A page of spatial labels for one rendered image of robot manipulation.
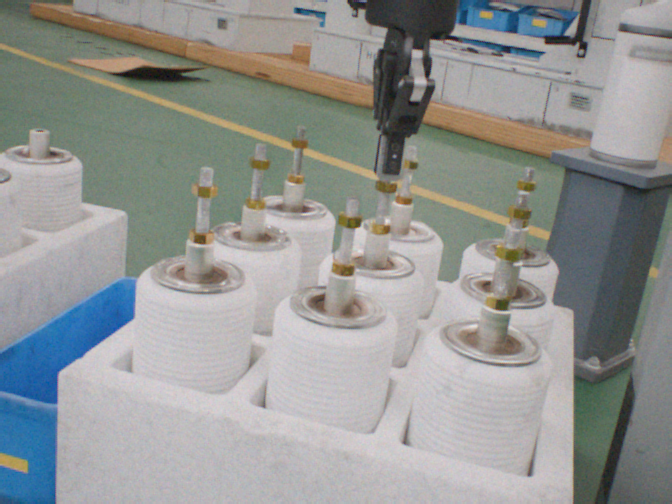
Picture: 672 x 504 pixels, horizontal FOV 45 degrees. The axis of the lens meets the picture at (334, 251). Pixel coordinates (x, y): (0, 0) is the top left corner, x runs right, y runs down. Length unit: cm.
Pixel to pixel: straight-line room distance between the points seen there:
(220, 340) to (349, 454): 14
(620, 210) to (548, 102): 181
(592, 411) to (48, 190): 73
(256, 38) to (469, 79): 139
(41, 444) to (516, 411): 41
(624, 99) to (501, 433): 66
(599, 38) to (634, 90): 178
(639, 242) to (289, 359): 69
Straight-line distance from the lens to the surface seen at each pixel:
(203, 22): 428
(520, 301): 70
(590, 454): 103
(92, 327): 96
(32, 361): 87
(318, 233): 84
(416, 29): 66
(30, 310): 91
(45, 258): 91
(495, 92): 305
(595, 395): 118
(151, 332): 65
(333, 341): 59
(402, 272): 72
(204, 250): 64
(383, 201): 71
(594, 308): 119
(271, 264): 73
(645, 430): 82
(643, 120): 116
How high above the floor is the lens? 49
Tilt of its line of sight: 19 degrees down
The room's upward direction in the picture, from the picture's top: 8 degrees clockwise
